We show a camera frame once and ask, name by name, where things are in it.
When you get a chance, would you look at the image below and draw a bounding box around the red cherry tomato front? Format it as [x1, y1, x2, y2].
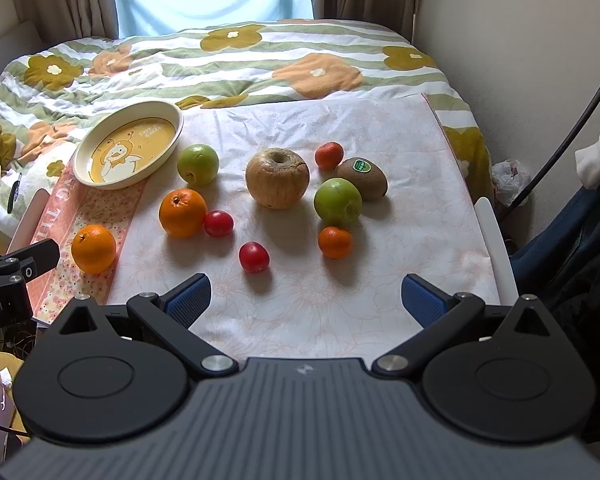
[238, 242, 270, 273]

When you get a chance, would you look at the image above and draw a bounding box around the red cherry tomato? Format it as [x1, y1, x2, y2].
[238, 242, 270, 273]
[204, 210, 234, 238]

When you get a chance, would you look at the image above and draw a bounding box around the large orange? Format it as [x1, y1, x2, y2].
[159, 188, 208, 238]

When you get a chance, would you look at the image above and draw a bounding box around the small mandarin front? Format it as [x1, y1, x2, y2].
[317, 226, 353, 259]

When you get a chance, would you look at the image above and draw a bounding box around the small mandarin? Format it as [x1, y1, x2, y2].
[317, 226, 353, 259]
[314, 142, 343, 171]

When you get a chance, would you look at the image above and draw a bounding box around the brown kiwi with sticker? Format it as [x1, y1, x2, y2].
[336, 157, 388, 202]

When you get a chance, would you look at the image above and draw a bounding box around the green apple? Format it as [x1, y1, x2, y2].
[178, 144, 220, 188]
[314, 178, 362, 226]

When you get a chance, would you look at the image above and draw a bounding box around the large brownish apple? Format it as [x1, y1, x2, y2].
[245, 148, 310, 210]

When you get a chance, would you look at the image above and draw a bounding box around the black pen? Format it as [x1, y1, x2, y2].
[6, 174, 22, 214]

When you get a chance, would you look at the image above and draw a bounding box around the floral striped duvet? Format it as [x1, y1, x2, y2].
[0, 19, 493, 246]

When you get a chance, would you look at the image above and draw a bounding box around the cream oval duck bowl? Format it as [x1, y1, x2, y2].
[72, 100, 184, 190]

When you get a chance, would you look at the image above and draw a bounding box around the white plastic bag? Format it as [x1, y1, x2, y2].
[491, 159, 531, 207]

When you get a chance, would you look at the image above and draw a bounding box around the white floral towel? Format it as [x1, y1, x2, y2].
[108, 96, 498, 361]

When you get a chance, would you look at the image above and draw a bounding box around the grey headboard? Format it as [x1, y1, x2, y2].
[0, 21, 46, 75]

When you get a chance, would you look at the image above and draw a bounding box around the black cable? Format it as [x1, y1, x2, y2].
[499, 56, 600, 221]

